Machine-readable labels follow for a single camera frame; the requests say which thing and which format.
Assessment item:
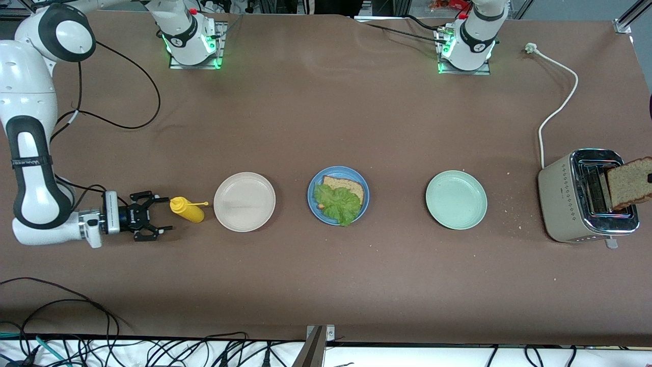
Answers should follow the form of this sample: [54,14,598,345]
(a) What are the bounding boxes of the brown bread slice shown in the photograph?
[606,156,652,211]
[320,175,365,209]

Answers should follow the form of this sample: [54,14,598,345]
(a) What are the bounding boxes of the yellow mustard squeeze bottle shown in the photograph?
[169,196,209,224]

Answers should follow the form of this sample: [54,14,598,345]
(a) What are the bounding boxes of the green lettuce leaf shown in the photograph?
[313,183,362,227]

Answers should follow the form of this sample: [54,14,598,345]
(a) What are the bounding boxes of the beige round plate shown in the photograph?
[213,172,277,233]

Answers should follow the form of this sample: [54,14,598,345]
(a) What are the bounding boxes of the blue round plate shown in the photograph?
[307,166,371,226]

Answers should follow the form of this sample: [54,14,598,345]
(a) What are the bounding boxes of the light green round plate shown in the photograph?
[425,170,488,230]

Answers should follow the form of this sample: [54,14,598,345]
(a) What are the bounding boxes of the beige chrome toaster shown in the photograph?
[537,148,640,250]

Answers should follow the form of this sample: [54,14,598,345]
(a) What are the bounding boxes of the grey aluminium profile leg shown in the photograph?
[291,326,327,367]

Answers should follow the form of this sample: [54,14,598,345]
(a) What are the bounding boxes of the red packet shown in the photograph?
[430,0,472,12]

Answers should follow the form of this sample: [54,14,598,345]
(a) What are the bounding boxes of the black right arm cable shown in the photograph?
[50,41,161,211]

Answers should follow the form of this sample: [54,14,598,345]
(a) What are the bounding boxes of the white toaster power cord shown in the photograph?
[525,43,579,170]

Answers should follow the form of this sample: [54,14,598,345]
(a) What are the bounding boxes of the black floor cable bundle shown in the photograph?
[0,331,306,367]

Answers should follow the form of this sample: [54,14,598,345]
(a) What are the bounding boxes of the black looping floor cable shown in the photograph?
[0,277,121,352]

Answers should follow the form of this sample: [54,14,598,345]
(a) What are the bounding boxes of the aluminium frame rail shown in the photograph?
[614,0,652,35]

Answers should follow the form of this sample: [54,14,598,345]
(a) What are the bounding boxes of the teal cable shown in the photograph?
[0,331,67,365]

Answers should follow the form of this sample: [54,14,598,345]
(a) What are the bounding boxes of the silver metal table bracket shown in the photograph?
[306,325,336,342]

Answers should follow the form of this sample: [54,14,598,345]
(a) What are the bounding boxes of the black hanging cables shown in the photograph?
[486,345,577,367]

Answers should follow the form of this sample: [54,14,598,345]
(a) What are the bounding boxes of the black table cable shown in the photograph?
[357,20,443,44]

